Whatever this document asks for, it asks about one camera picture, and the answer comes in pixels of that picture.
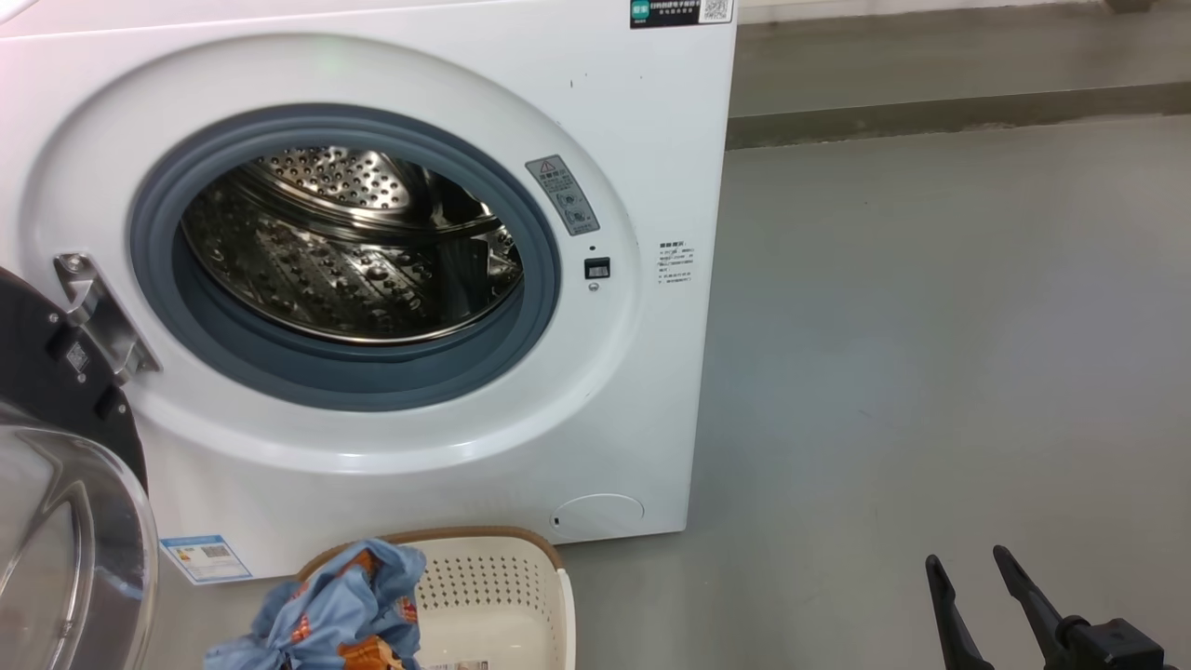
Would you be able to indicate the round white filter cover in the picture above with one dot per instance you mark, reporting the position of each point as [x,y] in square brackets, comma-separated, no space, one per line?
[600,515]

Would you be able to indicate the black QR code sticker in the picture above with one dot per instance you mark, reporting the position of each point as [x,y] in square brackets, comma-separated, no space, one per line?
[679,12]

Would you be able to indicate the grey warning sticker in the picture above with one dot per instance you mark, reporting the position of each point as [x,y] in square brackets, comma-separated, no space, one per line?
[563,195]

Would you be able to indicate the blue cartoon print clothing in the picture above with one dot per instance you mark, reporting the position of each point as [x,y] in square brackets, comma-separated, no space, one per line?
[326,605]

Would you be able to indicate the grey rubber door gasket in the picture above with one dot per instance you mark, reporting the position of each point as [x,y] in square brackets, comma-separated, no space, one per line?
[242,363]

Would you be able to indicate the white basket product label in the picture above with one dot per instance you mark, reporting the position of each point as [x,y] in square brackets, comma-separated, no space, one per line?
[456,666]

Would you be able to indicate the steel perforated washer drum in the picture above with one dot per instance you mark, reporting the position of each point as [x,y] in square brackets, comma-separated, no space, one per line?
[326,270]

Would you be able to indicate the black round glass washer door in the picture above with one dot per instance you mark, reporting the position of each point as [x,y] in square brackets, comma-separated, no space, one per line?
[56,372]

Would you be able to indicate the cream perforated basket brown rim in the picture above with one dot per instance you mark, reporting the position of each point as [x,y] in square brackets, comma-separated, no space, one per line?
[493,605]

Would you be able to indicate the metal washer door hinge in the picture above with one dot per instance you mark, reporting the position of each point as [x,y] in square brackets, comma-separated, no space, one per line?
[102,316]

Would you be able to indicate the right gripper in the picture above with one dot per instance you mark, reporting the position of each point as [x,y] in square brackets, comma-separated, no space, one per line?
[1117,649]

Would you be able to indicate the white front-load washing machine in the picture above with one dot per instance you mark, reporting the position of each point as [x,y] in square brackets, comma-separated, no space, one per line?
[605,419]

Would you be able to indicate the blue energy label sticker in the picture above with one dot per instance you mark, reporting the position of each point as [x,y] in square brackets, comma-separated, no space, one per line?
[207,558]

